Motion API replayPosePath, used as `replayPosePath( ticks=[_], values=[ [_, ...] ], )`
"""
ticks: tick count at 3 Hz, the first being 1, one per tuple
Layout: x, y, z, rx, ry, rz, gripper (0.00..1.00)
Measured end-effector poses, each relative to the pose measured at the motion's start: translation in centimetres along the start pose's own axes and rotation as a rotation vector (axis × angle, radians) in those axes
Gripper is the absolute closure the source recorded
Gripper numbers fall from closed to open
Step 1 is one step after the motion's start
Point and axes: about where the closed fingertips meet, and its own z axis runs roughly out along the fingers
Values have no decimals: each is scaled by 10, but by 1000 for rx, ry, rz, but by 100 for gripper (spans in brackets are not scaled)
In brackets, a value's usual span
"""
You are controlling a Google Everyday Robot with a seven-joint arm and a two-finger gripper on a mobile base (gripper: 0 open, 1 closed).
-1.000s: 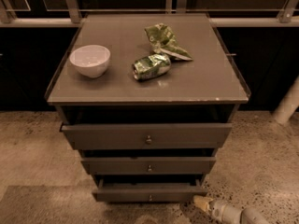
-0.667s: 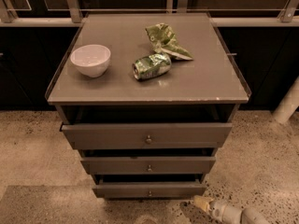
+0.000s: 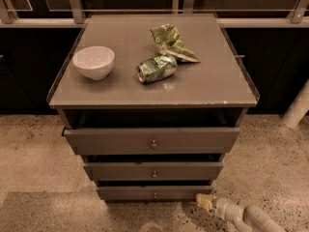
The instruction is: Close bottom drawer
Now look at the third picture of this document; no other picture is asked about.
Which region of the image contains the green chip bag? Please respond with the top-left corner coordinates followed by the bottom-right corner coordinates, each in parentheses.
top-left (150, 24), bottom-right (200, 63)

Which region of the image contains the grey drawer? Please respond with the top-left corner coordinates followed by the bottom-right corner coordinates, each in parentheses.
top-left (64, 128), bottom-right (239, 155)
top-left (98, 186), bottom-right (212, 201)
top-left (84, 162), bottom-right (223, 181)

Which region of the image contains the grey top drawer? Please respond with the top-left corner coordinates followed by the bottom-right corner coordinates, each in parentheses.
top-left (64, 128), bottom-right (239, 155)

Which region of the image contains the grey bottom drawer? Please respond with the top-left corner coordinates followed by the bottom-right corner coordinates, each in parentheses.
top-left (98, 186), bottom-right (212, 201)

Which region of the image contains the grey drawer cabinet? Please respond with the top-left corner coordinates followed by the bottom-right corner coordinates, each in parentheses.
top-left (47, 14), bottom-right (259, 189)

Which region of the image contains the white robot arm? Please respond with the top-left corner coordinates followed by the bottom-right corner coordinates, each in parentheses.
top-left (196, 193), bottom-right (287, 232)

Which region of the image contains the metal window railing frame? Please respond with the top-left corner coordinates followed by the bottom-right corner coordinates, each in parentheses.
top-left (0, 0), bottom-right (309, 28)

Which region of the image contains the crushed green soda can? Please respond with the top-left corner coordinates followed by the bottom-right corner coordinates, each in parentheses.
top-left (137, 55), bottom-right (178, 83)

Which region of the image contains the white ceramic bowl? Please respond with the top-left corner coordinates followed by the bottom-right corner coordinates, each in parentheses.
top-left (72, 46), bottom-right (115, 80)

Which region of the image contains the white pillar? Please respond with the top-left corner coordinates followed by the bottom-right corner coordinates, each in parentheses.
top-left (282, 80), bottom-right (309, 129)

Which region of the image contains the grey middle drawer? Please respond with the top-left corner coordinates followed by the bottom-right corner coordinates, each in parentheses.
top-left (84, 162), bottom-right (223, 181)

